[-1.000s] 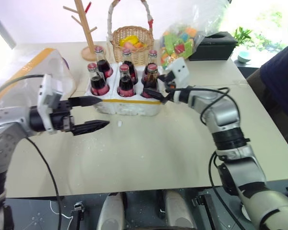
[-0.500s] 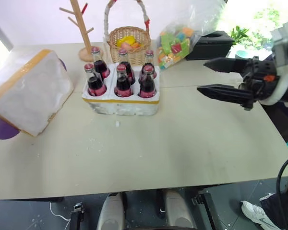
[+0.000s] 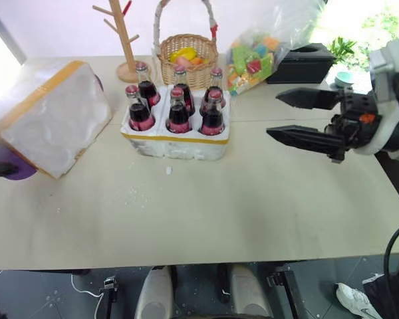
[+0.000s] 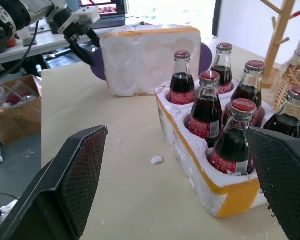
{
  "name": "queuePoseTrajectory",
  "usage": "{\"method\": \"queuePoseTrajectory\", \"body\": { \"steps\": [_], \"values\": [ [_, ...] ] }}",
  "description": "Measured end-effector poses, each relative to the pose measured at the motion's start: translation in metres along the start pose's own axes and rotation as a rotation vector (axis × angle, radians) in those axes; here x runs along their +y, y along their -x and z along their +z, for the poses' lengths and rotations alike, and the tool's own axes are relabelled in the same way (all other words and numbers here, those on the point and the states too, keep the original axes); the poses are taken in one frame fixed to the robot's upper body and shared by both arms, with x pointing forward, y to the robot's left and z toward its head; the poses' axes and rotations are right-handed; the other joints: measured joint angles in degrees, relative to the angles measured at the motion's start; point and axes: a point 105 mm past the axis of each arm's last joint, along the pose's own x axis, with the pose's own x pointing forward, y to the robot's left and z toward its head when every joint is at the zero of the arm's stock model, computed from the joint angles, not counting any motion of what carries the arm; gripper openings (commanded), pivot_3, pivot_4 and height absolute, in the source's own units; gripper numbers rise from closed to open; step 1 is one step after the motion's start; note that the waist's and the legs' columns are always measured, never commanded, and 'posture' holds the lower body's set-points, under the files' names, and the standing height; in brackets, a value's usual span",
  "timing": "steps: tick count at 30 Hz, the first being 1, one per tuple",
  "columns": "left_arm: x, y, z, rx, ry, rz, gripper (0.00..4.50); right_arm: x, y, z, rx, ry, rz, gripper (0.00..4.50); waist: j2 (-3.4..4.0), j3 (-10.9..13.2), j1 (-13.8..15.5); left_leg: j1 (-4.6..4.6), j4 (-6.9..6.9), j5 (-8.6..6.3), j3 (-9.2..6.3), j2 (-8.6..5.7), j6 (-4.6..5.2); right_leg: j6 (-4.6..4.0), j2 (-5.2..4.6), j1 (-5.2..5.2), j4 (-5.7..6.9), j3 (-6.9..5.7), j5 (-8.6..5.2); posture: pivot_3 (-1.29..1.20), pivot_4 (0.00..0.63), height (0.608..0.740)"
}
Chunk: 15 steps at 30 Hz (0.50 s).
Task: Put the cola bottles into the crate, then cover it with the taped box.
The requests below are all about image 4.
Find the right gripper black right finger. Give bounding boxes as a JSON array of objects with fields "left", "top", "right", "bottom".
[{"left": 243, "top": 126, "right": 300, "bottom": 240}]

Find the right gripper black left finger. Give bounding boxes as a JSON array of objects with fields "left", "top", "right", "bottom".
[{"left": 0, "top": 124, "right": 109, "bottom": 240}]

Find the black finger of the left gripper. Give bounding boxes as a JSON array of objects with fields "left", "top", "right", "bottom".
[
  {"left": 86, "top": 28, "right": 102, "bottom": 49},
  {"left": 69, "top": 41, "right": 95, "bottom": 67}
]

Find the glass cola bottle red cap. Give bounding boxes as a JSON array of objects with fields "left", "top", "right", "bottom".
[
  {"left": 209, "top": 42, "right": 235, "bottom": 95},
  {"left": 169, "top": 49, "right": 196, "bottom": 106},
  {"left": 209, "top": 98, "right": 257, "bottom": 176},
  {"left": 188, "top": 70, "right": 223, "bottom": 148},
  {"left": 222, "top": 60, "right": 266, "bottom": 127},
  {"left": 263, "top": 84, "right": 300, "bottom": 141}
]

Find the brown cardboard box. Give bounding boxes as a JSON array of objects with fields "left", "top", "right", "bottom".
[{"left": 0, "top": 74, "right": 43, "bottom": 146}]

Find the white foam crate yellow tape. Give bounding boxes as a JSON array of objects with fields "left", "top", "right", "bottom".
[{"left": 154, "top": 74, "right": 278, "bottom": 219}]

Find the purple round plate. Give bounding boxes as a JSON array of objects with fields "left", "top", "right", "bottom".
[{"left": 90, "top": 42, "right": 213, "bottom": 81}]

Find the dark monitor screen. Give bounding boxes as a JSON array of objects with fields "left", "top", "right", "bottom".
[{"left": 78, "top": 0, "right": 127, "bottom": 29}]

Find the grey background desk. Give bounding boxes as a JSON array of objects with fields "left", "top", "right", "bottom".
[{"left": 0, "top": 16, "right": 143, "bottom": 67}]

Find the white foam lid yellow tape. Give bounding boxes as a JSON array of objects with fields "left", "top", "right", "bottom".
[{"left": 99, "top": 24, "right": 202, "bottom": 99}]

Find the clear plastic bag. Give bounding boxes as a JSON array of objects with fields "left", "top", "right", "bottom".
[{"left": 0, "top": 79, "right": 40, "bottom": 111}]

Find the white foam crumb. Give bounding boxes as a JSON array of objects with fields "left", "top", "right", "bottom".
[{"left": 149, "top": 155, "right": 165, "bottom": 165}]

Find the wooden peg rack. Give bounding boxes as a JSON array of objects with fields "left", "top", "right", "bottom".
[{"left": 258, "top": 0, "right": 300, "bottom": 89}]

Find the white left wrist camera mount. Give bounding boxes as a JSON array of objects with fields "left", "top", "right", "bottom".
[{"left": 73, "top": 6, "right": 101, "bottom": 26}]

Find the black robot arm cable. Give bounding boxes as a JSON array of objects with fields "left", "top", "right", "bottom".
[{"left": 0, "top": 19, "right": 41, "bottom": 85}]

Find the wicker basket with rope handle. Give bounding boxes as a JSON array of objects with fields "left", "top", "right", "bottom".
[{"left": 272, "top": 24, "right": 300, "bottom": 121}]

